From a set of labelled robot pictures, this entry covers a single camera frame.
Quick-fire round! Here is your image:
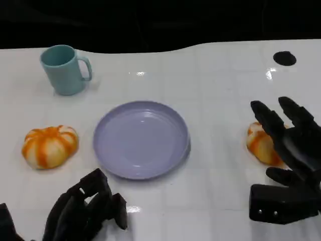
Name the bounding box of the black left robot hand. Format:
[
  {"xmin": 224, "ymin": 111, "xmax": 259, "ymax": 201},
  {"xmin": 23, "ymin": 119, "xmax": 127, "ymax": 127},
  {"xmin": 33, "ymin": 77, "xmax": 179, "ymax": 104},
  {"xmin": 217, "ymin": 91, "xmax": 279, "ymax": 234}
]
[{"xmin": 41, "ymin": 168, "xmax": 129, "ymax": 241}]

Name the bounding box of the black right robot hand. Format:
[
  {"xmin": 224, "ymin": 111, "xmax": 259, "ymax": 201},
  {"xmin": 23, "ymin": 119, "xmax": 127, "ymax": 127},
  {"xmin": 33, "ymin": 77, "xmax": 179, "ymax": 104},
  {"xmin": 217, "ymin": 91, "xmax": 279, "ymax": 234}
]
[{"xmin": 250, "ymin": 96, "xmax": 321, "ymax": 194}]

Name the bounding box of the orange white toy bread roll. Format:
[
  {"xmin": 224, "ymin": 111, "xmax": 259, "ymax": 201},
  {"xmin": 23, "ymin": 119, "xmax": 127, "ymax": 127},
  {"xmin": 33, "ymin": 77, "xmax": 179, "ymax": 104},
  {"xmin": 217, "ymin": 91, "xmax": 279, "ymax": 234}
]
[
  {"xmin": 21, "ymin": 125, "xmax": 79, "ymax": 170},
  {"xmin": 245, "ymin": 122, "xmax": 289, "ymax": 166}
]

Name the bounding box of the black round table grommet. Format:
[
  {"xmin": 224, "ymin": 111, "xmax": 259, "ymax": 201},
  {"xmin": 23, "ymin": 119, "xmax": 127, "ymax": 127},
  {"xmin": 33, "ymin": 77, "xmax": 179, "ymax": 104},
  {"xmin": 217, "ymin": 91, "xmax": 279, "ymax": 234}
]
[{"xmin": 272, "ymin": 51, "xmax": 297, "ymax": 67}]

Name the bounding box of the lilac plate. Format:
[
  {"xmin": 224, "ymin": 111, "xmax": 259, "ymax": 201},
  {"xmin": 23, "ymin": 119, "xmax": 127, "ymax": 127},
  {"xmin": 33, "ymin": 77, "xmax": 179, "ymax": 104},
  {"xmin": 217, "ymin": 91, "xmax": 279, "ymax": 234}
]
[{"xmin": 93, "ymin": 100, "xmax": 191, "ymax": 180}]

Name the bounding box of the pale green mug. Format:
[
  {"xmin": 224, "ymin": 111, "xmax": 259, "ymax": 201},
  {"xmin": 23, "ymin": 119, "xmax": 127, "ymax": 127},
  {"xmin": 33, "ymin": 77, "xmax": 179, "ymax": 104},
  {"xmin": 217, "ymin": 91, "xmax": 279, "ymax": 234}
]
[{"xmin": 40, "ymin": 44, "xmax": 93, "ymax": 96}]

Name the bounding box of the black cloth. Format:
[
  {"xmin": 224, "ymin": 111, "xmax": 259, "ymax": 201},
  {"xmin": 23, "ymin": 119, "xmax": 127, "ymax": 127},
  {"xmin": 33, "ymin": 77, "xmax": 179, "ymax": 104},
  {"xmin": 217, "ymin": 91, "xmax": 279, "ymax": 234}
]
[{"xmin": 0, "ymin": 0, "xmax": 321, "ymax": 54}]

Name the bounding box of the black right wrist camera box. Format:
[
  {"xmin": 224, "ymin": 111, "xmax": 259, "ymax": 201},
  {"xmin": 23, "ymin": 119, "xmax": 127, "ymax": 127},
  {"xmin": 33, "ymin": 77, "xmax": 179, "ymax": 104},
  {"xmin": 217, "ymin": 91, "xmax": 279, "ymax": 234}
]
[{"xmin": 248, "ymin": 184, "xmax": 321, "ymax": 224}]

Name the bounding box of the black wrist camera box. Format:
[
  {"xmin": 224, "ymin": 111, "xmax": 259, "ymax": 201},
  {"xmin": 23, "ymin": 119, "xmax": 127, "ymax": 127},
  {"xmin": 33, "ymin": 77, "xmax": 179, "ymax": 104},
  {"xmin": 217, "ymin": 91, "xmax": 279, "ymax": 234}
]
[
  {"xmin": 0, "ymin": 202, "xmax": 20, "ymax": 241},
  {"xmin": 248, "ymin": 184, "xmax": 321, "ymax": 224}
]

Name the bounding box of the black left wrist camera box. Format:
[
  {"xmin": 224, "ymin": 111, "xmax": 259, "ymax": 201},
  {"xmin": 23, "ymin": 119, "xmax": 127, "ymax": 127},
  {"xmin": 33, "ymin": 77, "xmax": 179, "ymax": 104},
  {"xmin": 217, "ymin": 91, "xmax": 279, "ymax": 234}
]
[{"xmin": 0, "ymin": 202, "xmax": 20, "ymax": 241}]

